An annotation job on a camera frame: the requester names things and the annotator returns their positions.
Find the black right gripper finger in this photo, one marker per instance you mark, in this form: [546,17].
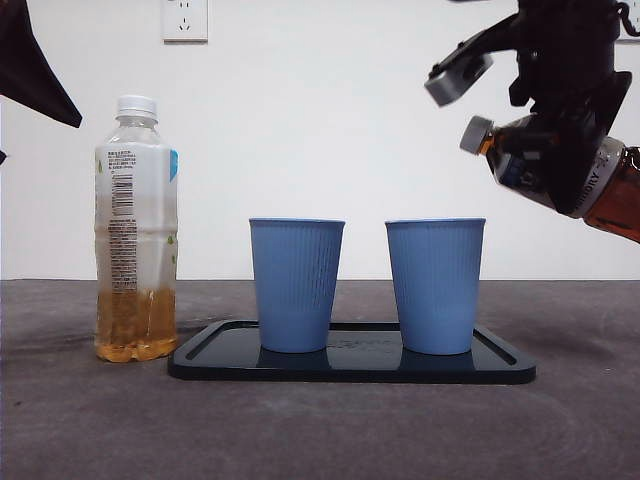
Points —
[580,150]

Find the dark oolong tea bottle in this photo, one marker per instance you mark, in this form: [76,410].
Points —
[620,200]

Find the pale jasmine tea bottle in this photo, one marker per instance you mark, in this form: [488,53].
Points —
[135,320]

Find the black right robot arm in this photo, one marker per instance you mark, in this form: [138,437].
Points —
[565,35]

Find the blue ribbed plastic cup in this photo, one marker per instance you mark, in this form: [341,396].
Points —
[295,290]
[435,290]

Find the dark navy rectangular tray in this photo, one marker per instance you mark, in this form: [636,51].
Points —
[360,367]

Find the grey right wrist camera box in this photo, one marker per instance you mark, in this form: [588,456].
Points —
[455,82]

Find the white wall socket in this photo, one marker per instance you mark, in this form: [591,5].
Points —
[634,12]
[185,22]

